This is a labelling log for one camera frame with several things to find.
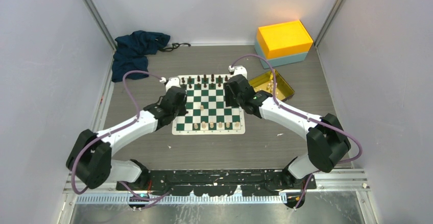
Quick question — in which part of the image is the gold metal tin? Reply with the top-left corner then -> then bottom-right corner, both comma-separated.
249,70 -> 295,102

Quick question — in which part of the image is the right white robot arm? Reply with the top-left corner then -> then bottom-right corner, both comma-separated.
223,74 -> 351,189

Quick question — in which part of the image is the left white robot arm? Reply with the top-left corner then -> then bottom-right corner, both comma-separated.
65,87 -> 187,190

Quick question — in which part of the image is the green white chess board mat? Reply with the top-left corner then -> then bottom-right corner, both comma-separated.
172,74 -> 246,136

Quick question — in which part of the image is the light blue box base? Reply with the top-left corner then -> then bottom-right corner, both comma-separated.
254,41 -> 308,67

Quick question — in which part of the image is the dark blue cloth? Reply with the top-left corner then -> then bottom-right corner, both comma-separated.
111,30 -> 171,83

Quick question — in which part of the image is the yellow box lid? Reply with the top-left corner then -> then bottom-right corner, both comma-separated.
256,20 -> 313,59

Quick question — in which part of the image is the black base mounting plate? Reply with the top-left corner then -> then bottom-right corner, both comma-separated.
116,169 -> 317,196

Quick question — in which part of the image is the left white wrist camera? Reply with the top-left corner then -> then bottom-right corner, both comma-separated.
159,77 -> 181,91

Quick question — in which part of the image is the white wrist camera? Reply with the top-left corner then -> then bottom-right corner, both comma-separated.
228,66 -> 248,78
159,77 -> 181,91

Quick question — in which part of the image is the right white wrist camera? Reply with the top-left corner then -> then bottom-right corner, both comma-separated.
228,66 -> 248,78

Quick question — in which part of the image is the black cord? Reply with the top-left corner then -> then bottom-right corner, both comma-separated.
159,42 -> 191,53

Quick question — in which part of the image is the aluminium front rail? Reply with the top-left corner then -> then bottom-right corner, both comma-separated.
76,193 -> 287,205

